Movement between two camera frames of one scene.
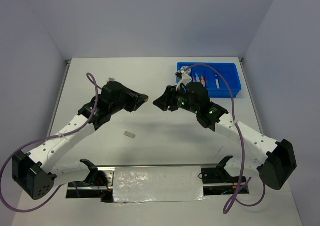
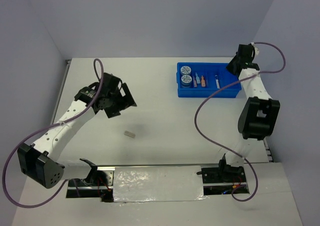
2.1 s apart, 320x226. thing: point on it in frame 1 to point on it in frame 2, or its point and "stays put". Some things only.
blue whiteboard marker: (217, 82) stays put
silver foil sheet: (167, 183) stays put
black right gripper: (168, 98) to (229, 66)
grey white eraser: (129, 133) stays put
